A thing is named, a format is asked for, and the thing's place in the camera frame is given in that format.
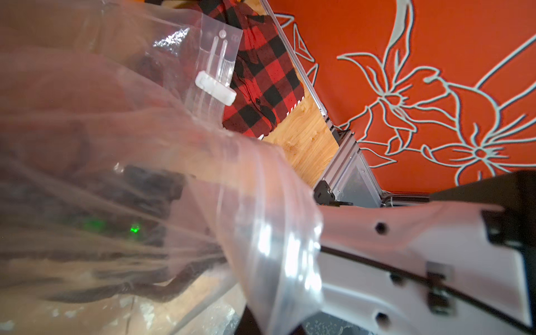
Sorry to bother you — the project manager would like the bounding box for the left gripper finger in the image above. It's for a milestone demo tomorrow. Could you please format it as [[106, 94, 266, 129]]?
[[234, 306, 264, 335]]

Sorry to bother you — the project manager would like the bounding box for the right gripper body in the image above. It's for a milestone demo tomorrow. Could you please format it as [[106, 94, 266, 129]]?
[[1, 166, 226, 304]]

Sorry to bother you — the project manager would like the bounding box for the clear plastic vacuum bag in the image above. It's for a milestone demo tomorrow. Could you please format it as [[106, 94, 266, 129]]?
[[1, 1, 312, 334]]

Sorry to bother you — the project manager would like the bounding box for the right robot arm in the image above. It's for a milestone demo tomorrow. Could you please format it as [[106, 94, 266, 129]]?
[[1, 160, 535, 334]]

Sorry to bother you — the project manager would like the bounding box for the white bag zip slider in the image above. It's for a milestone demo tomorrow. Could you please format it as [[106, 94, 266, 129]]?
[[195, 29, 237, 106]]

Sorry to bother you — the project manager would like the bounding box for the red black plaid shirt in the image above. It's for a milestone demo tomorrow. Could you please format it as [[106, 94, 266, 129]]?
[[186, 1, 304, 138]]

